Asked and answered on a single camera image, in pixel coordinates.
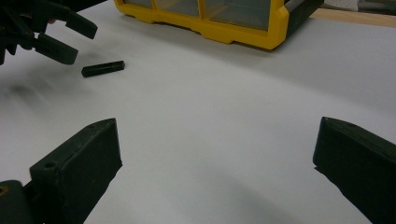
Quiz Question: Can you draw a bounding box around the yellow and black organizer case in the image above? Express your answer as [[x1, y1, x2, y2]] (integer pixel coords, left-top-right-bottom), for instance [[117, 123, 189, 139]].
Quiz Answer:
[[113, 0, 325, 50]]

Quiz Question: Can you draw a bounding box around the white perforated pad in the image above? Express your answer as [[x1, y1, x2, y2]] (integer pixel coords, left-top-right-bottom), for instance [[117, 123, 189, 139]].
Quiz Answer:
[[321, 0, 359, 12]]

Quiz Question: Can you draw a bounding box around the wooden table board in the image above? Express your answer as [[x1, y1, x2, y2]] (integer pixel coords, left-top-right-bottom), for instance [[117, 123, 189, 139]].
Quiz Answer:
[[309, 8, 396, 28]]

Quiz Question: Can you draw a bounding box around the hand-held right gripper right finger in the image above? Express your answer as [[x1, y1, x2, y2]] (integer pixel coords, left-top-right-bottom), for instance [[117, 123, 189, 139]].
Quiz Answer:
[[312, 117, 396, 224]]

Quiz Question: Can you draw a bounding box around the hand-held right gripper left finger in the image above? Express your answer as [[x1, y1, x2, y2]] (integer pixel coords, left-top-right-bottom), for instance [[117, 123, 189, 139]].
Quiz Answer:
[[30, 118, 123, 224]]

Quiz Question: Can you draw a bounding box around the grid of clear plastic drawers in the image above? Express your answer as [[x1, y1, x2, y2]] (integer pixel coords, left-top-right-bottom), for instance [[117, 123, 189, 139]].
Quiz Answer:
[[124, 0, 272, 32]]

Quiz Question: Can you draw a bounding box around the small black rectangular bar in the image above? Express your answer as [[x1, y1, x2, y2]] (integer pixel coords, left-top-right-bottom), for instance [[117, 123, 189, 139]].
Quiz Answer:
[[81, 60, 126, 78]]

